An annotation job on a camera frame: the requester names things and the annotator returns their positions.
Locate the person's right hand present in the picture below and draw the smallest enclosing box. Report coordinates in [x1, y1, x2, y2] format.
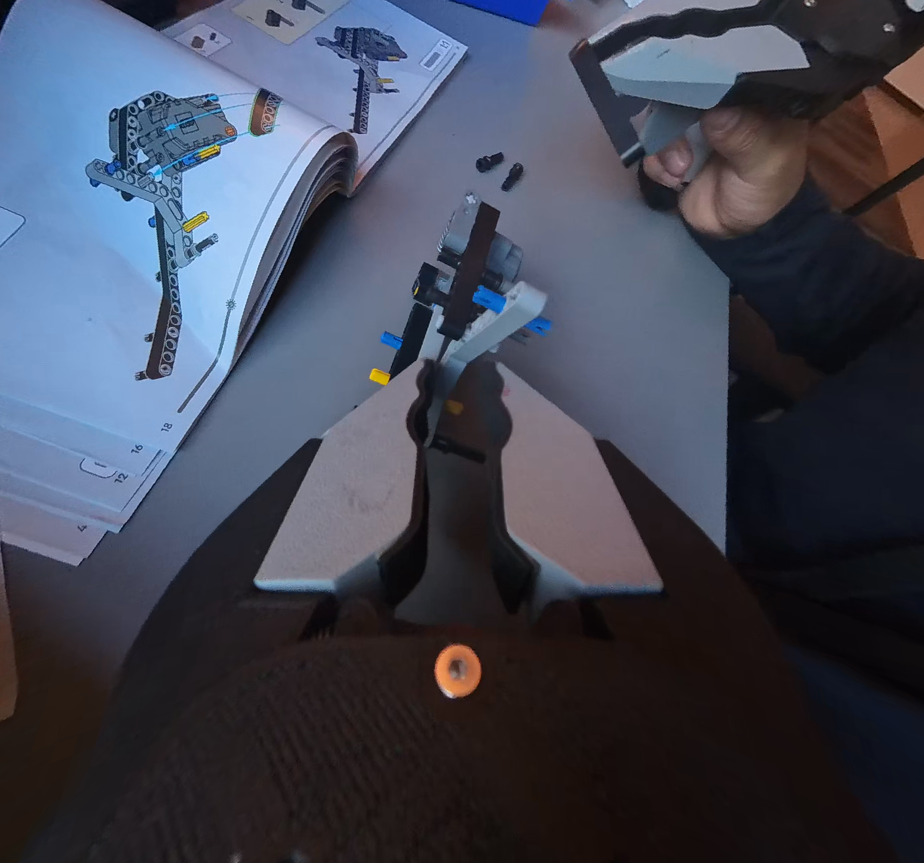
[639, 111, 817, 240]

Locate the grey lego chassis assembly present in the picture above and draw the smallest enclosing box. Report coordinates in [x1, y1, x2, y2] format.
[370, 192, 554, 464]

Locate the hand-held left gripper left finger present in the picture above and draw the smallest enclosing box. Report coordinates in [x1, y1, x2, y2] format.
[253, 360, 437, 593]

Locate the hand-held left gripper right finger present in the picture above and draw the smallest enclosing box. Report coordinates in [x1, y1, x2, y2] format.
[491, 361, 665, 595]

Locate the black bent lego beam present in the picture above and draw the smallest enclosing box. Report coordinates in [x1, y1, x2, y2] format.
[569, 39, 651, 168]

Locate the black cable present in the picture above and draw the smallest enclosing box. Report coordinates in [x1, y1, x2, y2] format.
[843, 154, 924, 220]

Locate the person's right forearm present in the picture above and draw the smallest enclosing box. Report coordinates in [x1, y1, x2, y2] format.
[686, 177, 924, 382]

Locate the lego instruction booklet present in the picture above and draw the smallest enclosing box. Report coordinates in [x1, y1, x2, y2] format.
[0, 0, 470, 566]

